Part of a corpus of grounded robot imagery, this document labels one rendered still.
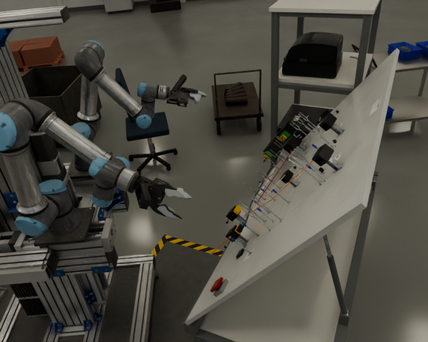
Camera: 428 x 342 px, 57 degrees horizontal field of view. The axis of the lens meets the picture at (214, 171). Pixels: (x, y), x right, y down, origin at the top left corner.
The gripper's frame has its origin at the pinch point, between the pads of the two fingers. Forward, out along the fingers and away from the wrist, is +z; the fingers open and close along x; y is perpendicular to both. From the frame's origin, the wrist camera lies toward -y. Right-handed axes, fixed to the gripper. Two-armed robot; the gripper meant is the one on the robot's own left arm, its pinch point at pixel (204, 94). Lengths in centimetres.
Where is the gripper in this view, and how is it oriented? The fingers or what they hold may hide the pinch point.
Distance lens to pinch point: 216.4
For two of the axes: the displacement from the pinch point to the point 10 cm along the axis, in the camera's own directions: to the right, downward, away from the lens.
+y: -0.9, 9.8, -2.0
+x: 1.2, -1.9, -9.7
